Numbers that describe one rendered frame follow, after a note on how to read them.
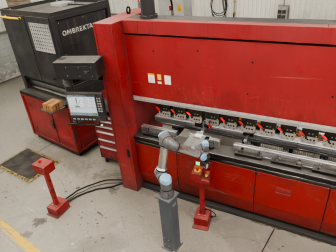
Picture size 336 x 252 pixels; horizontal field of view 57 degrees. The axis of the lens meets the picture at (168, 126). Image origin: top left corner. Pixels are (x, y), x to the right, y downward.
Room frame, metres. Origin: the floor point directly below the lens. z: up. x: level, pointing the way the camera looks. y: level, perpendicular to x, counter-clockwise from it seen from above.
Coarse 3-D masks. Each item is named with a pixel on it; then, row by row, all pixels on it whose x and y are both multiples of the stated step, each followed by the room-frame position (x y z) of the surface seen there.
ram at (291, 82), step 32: (160, 64) 3.29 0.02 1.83; (192, 64) 3.10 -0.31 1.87; (224, 64) 2.93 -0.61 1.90; (256, 64) 2.78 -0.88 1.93; (288, 64) 2.64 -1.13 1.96; (320, 64) 2.51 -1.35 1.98; (160, 96) 3.31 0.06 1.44; (192, 96) 3.11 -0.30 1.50; (224, 96) 2.93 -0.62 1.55; (256, 96) 2.76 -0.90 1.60; (288, 96) 2.62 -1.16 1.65; (320, 96) 2.48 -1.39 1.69; (320, 128) 2.46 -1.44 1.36
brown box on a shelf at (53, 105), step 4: (48, 100) 4.23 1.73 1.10; (52, 100) 4.21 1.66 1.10; (56, 100) 4.20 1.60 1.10; (60, 100) 4.20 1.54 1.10; (44, 104) 4.11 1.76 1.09; (48, 104) 4.08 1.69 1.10; (52, 104) 4.08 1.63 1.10; (56, 104) 4.12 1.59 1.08; (60, 104) 4.18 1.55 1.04; (44, 108) 4.13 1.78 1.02; (48, 108) 4.08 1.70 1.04; (52, 108) 4.05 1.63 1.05; (56, 108) 4.10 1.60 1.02; (60, 108) 4.14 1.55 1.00; (48, 112) 4.05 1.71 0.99; (52, 112) 4.04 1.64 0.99
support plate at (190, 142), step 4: (192, 136) 3.07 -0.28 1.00; (204, 136) 3.05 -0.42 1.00; (188, 140) 2.99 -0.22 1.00; (192, 140) 2.98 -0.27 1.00; (196, 140) 2.98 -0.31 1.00; (200, 140) 2.97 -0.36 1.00; (184, 144) 2.92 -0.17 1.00; (188, 144) 2.91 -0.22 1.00; (192, 144) 2.90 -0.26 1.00; (196, 144) 2.90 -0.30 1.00
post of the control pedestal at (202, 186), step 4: (200, 184) 2.69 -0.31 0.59; (204, 184) 2.71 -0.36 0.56; (200, 188) 2.69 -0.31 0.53; (204, 188) 2.71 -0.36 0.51; (200, 192) 2.69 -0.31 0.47; (204, 192) 2.71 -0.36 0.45; (200, 196) 2.69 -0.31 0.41; (204, 196) 2.71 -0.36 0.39; (200, 200) 2.69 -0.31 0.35; (204, 200) 2.70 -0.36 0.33; (200, 204) 2.69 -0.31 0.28; (204, 204) 2.70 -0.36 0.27; (200, 208) 2.69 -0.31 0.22; (200, 212) 2.69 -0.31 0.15; (204, 212) 2.69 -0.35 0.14
